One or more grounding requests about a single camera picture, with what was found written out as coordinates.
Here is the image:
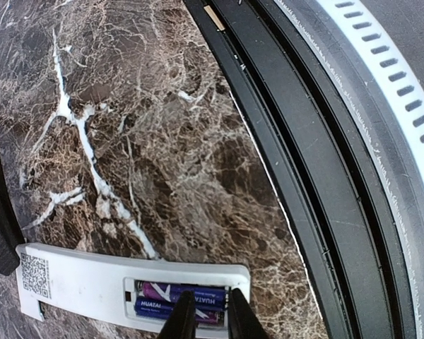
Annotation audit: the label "purple battery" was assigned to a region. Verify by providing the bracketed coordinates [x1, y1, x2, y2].
[137, 281, 230, 307]
[134, 297, 224, 325]

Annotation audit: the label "white remote control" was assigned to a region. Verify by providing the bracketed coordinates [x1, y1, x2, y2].
[16, 243, 251, 333]

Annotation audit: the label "white slotted cable duct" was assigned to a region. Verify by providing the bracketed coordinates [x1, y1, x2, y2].
[276, 1, 424, 338]

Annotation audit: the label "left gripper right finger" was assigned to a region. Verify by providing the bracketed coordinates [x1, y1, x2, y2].
[228, 288, 269, 339]

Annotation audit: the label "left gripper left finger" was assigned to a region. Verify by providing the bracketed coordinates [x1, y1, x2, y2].
[157, 291, 195, 339]

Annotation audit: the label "black front table rail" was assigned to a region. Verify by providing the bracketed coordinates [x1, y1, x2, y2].
[186, 1, 419, 338]

